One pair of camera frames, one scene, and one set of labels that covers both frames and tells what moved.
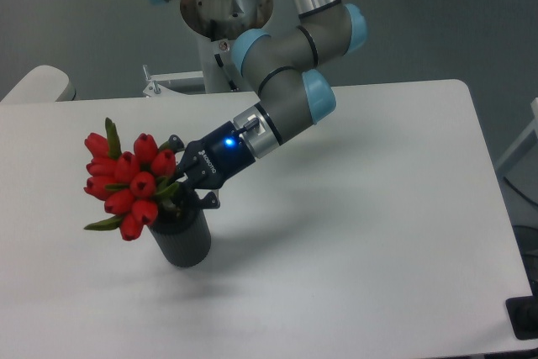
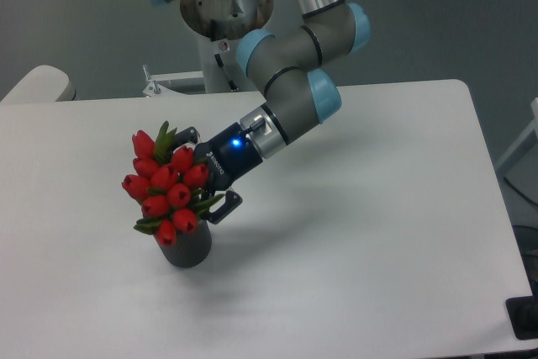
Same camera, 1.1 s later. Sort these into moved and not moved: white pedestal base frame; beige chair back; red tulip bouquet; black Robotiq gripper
Moved: black Robotiq gripper; red tulip bouquet
Not moved: beige chair back; white pedestal base frame
